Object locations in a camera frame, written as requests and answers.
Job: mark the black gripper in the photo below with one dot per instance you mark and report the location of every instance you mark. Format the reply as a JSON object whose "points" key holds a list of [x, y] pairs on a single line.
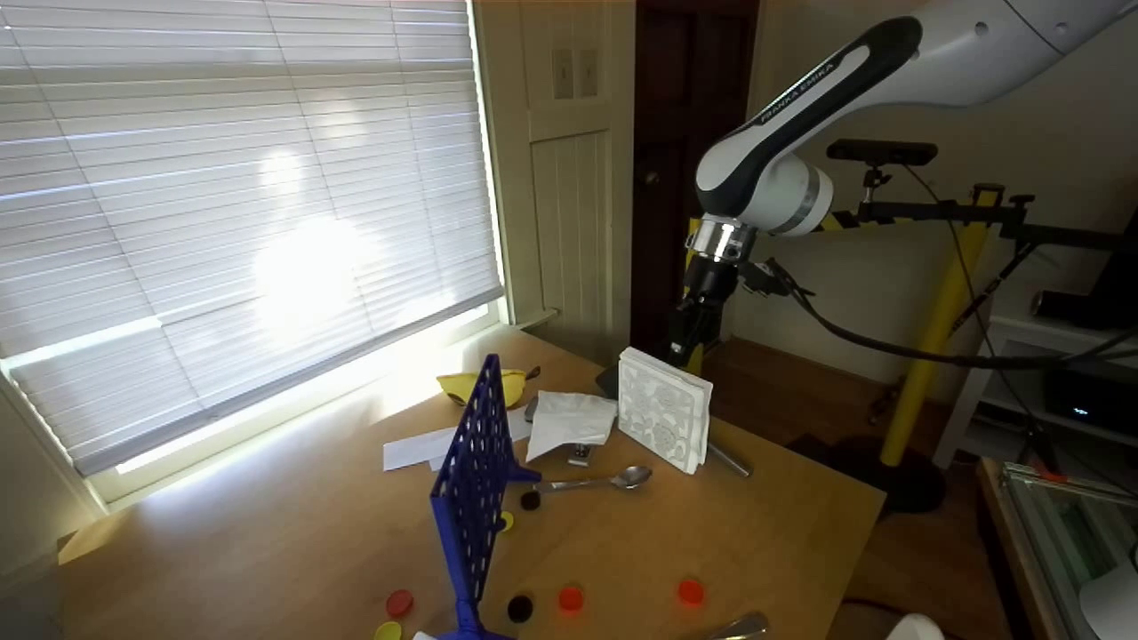
{"points": [[700, 316]]}

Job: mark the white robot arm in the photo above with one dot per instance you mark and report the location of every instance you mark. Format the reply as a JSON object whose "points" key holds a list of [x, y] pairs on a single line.
{"points": [[939, 55]]}

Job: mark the loose white napkin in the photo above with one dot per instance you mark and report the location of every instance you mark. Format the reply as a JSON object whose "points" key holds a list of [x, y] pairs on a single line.
{"points": [[572, 419]]}

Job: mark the metal spoon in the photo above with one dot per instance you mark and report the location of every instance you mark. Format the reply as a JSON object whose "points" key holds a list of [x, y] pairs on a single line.
{"points": [[625, 483]]}

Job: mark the yellow stand pole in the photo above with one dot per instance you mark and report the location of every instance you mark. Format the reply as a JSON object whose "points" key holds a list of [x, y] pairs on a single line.
{"points": [[951, 297]]}

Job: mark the black game disc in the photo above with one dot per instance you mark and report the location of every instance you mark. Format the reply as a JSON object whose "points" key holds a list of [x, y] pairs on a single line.
{"points": [[521, 610], [531, 500]]}

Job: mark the black stand base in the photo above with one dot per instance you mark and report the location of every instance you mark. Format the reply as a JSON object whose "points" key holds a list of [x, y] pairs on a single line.
{"points": [[913, 484]]}

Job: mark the red game disc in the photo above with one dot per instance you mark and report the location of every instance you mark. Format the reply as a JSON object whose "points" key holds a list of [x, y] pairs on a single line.
{"points": [[401, 606], [690, 596], [572, 599]]}

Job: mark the blue connect four grid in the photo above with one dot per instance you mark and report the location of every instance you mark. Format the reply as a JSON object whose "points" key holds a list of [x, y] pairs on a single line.
{"points": [[466, 500]]}

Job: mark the yellow game disc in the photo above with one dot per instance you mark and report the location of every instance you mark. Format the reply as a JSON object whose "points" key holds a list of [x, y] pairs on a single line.
{"points": [[390, 631]]}

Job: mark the window blinds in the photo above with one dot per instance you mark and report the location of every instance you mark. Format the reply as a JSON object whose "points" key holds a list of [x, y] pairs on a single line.
{"points": [[216, 199]]}

